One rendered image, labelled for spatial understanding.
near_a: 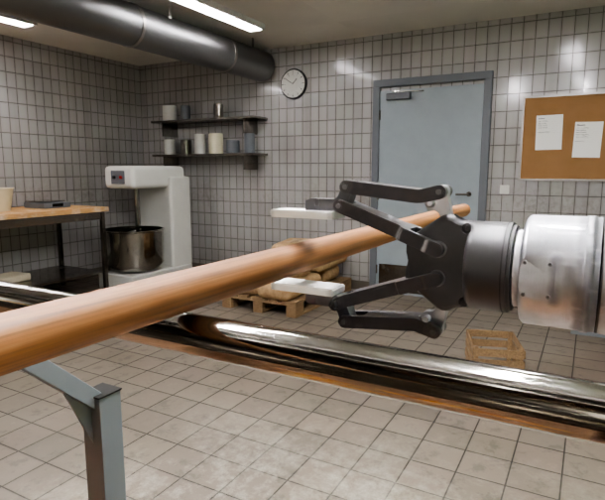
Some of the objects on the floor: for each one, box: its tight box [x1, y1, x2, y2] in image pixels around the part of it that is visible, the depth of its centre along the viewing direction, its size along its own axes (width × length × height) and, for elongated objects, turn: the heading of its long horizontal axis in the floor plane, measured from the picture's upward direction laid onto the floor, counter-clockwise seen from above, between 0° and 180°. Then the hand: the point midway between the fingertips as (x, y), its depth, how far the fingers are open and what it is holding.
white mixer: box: [98, 166, 192, 289], centre depth 587 cm, size 100×66×132 cm
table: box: [0, 205, 109, 289], centre depth 472 cm, size 220×80×90 cm
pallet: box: [222, 277, 351, 318], centre depth 524 cm, size 120×80×14 cm
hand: (302, 250), depth 53 cm, fingers open, 7 cm apart
